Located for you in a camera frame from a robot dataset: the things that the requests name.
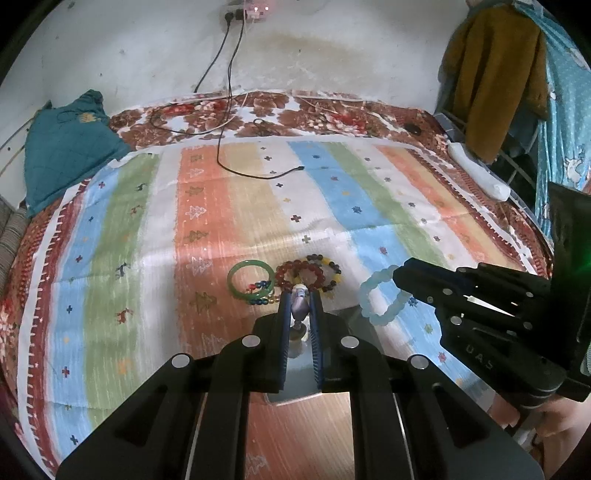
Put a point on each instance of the mustard jacket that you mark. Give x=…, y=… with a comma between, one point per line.
x=494, y=69

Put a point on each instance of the light blue patterned cloth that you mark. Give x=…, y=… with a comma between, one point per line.
x=565, y=115

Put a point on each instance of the teal quilted pillow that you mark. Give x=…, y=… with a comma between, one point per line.
x=69, y=147

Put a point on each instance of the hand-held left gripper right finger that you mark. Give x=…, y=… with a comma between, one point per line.
x=316, y=323

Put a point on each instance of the wall socket with chargers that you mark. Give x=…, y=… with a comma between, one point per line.
x=254, y=9

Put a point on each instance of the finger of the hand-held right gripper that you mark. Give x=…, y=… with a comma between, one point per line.
x=415, y=277
x=480, y=341

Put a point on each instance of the metal jewelry box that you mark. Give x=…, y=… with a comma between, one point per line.
x=364, y=332

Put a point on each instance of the person's right hand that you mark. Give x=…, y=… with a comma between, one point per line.
x=558, y=415

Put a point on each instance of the grey oval pendant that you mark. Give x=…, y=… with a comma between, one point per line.
x=299, y=305

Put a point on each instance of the green jade bangle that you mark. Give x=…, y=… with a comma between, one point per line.
x=231, y=279

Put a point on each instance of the brown floral bedsheet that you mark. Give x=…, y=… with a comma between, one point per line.
x=323, y=110

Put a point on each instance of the striped printed blanket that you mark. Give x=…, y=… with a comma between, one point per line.
x=207, y=207

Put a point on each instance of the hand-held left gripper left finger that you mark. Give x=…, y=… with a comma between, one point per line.
x=285, y=323

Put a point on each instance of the brown checked folded cloth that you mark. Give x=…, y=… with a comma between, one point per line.
x=11, y=235

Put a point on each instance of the small black object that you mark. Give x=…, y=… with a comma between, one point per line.
x=412, y=129

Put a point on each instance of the white power strip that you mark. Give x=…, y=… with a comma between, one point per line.
x=475, y=170

